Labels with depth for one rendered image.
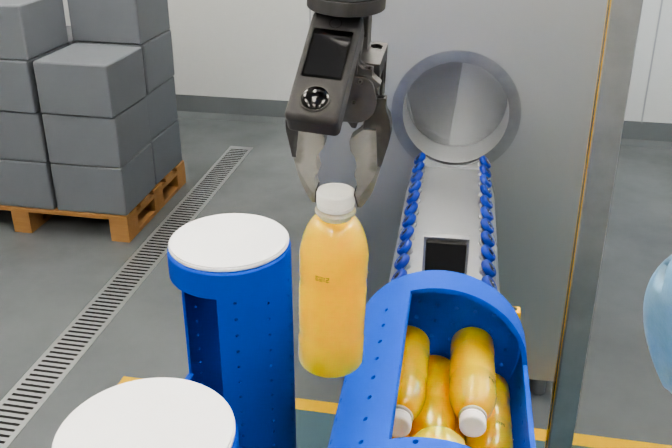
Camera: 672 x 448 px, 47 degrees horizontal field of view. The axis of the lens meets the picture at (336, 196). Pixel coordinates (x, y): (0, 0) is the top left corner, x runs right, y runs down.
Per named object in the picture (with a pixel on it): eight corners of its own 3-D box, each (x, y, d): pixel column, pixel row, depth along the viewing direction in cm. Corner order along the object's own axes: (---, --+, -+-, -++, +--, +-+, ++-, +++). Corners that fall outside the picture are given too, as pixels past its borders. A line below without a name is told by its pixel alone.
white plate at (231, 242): (222, 203, 197) (222, 207, 198) (142, 246, 176) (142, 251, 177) (312, 230, 184) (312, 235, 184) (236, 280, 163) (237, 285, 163)
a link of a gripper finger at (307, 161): (325, 179, 83) (342, 102, 79) (313, 207, 78) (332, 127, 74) (297, 171, 84) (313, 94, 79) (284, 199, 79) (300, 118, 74)
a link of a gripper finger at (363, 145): (393, 182, 82) (383, 101, 78) (386, 211, 77) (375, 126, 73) (364, 184, 83) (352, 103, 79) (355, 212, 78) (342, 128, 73)
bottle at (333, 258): (311, 332, 90) (314, 188, 82) (370, 346, 89) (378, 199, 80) (289, 368, 84) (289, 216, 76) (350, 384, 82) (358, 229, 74)
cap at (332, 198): (323, 198, 81) (324, 182, 80) (359, 204, 80) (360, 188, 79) (310, 214, 77) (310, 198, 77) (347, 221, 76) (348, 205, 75)
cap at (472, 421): (469, 432, 115) (469, 440, 113) (453, 414, 114) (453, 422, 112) (491, 420, 113) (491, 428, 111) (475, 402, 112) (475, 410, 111)
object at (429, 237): (465, 295, 178) (469, 234, 172) (464, 304, 175) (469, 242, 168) (421, 291, 180) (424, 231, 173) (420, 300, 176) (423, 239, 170)
